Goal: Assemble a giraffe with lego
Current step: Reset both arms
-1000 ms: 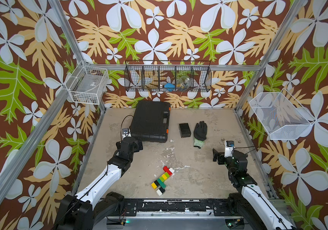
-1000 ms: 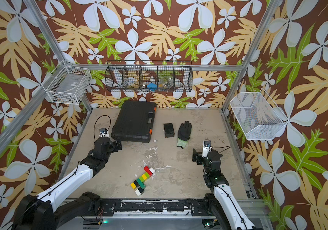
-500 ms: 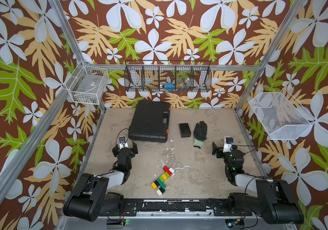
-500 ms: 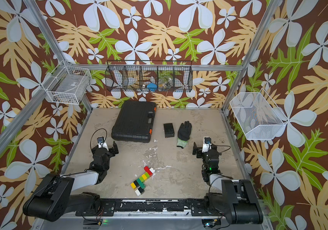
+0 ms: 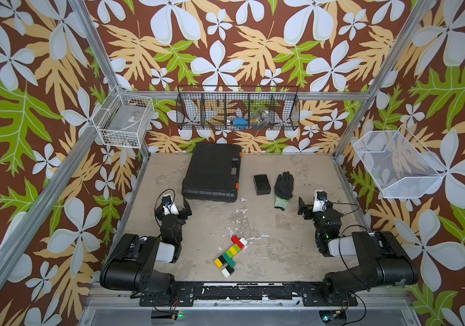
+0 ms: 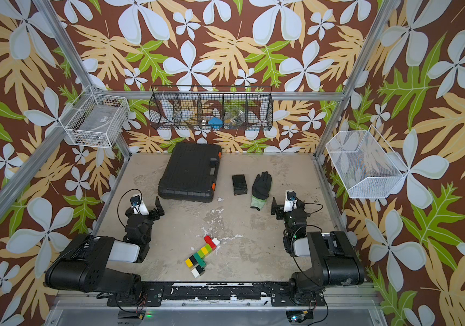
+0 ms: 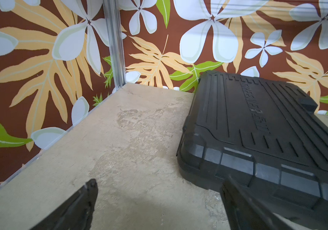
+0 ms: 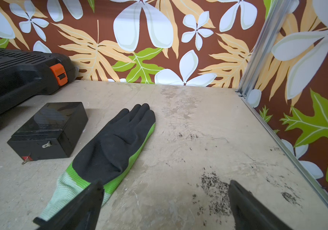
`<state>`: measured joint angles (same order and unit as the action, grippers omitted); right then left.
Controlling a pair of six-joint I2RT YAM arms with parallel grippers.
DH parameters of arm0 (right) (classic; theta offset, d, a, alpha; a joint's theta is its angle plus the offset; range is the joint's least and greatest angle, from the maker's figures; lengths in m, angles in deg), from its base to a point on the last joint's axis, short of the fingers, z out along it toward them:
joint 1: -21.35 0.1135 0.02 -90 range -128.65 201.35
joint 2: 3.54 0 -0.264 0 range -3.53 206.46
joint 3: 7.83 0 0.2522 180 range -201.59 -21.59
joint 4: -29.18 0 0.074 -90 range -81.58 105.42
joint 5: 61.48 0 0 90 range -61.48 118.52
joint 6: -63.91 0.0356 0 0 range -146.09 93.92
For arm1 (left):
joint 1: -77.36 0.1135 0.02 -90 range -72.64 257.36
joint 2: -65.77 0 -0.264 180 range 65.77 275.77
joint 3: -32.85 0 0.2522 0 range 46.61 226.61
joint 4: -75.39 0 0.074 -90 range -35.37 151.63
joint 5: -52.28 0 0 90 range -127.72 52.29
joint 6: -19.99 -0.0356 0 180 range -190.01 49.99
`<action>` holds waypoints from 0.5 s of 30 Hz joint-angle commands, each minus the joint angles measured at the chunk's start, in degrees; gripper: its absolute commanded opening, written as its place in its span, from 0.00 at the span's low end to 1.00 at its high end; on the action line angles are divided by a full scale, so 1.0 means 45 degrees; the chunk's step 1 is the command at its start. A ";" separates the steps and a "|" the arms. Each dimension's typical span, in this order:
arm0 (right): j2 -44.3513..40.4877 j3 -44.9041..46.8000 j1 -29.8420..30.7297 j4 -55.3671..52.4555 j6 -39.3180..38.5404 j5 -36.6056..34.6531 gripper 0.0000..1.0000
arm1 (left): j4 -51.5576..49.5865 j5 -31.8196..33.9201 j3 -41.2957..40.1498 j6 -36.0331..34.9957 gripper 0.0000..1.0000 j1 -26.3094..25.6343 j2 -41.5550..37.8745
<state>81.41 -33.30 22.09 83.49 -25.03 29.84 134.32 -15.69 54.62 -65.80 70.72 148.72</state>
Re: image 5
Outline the red lego brick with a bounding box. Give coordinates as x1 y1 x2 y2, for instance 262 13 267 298
231 236 245 249

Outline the black wire basket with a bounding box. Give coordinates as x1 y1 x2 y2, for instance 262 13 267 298
173 85 301 131

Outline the black green work glove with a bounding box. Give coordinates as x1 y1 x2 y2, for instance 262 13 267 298
274 171 294 211

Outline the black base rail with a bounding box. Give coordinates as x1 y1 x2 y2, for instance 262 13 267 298
130 281 358 308

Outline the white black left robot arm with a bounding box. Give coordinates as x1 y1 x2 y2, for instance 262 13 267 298
99 196 192 297

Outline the clear plastic in basket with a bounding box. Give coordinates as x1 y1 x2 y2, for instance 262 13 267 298
249 107 273 129

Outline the black lego brick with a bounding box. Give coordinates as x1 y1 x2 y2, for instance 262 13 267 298
219 255 235 274

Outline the small black battery box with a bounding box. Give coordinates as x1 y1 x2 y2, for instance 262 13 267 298
254 175 271 196

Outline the blue object in basket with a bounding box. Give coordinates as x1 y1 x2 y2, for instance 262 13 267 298
232 118 249 130

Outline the black plastic tool case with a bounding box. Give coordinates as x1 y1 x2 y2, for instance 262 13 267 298
182 143 243 202

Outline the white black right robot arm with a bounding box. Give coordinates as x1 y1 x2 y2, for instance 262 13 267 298
298 191 419 306

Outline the dark green lego brick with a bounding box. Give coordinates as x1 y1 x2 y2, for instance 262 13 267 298
220 253 236 268

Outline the white mesh basket right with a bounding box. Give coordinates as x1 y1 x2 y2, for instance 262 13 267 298
353 126 442 199

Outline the white wire basket left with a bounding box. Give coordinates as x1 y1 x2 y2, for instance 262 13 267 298
94 92 155 149

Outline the aluminium frame post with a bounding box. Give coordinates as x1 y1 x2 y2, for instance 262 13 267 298
333 0 433 158

